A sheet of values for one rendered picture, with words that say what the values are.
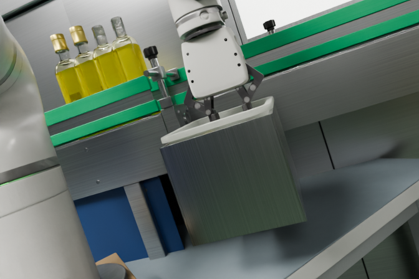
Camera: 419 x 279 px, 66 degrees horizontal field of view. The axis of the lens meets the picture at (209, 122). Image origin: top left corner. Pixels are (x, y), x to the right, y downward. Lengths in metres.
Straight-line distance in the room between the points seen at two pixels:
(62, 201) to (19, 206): 0.05
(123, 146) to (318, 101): 0.42
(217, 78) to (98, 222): 0.46
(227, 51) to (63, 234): 0.35
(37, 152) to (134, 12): 0.62
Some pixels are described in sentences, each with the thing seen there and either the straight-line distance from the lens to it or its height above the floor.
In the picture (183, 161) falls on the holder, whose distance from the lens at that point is 0.47.
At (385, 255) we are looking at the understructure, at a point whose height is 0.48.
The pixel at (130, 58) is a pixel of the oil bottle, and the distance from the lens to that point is 0.82.
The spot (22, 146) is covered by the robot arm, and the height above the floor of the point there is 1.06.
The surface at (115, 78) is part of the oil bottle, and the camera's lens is 0.84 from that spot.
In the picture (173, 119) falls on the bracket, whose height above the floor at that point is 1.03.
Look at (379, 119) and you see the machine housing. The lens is 0.96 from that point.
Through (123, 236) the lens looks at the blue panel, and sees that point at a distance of 0.80.
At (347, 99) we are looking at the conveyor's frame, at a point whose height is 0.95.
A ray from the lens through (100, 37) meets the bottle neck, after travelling 0.88.
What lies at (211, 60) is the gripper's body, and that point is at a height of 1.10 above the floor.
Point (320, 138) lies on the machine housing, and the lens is 0.94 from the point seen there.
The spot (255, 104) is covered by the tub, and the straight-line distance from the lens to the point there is 0.64.
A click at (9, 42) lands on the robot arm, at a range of 0.48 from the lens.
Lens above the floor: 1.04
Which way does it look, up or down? 3 degrees down
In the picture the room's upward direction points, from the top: 19 degrees counter-clockwise
